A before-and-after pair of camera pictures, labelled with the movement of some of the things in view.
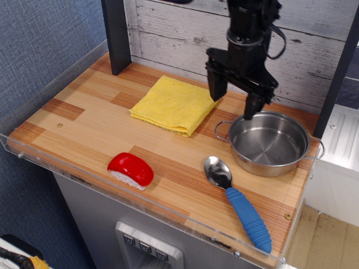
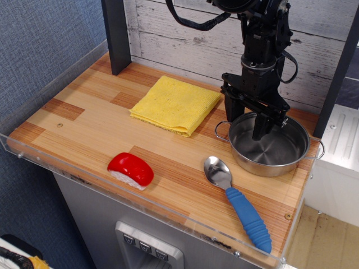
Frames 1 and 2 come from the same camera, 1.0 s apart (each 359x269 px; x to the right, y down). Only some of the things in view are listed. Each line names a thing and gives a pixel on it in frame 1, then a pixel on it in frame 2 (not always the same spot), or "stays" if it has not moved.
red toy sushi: x=131 y=169 stays
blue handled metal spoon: x=218 y=172 stays
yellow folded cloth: x=175 y=105 stays
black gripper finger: x=254 y=104 to x=263 y=125
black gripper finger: x=217 y=85 to x=234 y=108
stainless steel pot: x=271 y=143 stays
